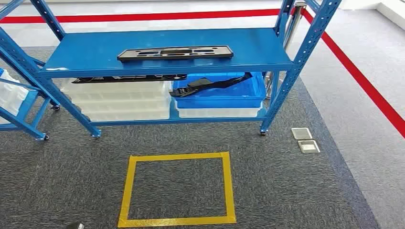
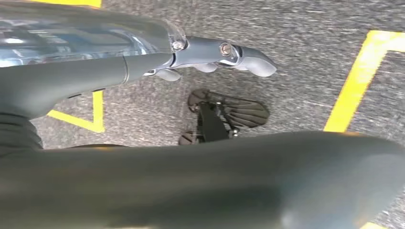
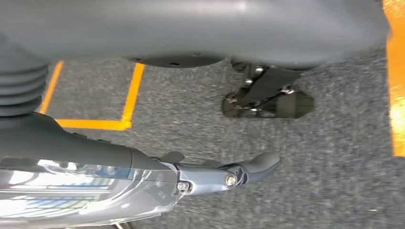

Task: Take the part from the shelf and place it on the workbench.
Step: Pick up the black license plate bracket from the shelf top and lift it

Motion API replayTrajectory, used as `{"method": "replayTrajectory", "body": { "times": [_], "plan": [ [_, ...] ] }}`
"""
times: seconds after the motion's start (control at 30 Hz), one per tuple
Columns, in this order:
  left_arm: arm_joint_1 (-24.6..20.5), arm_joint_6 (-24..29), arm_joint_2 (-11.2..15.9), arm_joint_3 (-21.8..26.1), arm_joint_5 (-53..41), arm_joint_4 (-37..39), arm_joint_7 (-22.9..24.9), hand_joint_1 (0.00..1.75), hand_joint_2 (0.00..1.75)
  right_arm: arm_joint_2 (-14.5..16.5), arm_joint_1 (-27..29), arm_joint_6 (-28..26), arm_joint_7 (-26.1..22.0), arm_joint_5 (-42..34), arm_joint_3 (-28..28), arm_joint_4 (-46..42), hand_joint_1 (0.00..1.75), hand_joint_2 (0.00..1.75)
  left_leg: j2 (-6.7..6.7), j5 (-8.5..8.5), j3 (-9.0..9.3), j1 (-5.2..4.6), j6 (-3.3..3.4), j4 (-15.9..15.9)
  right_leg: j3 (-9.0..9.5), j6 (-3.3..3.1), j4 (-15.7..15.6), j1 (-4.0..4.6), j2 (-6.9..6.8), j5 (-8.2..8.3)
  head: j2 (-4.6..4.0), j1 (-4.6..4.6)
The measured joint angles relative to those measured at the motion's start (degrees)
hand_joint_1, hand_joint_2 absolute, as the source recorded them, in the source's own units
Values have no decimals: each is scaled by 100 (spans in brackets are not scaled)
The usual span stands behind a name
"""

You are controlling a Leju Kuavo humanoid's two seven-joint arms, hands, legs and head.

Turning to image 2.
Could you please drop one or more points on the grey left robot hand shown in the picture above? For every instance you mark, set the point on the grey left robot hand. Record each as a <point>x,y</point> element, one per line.
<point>79,72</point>

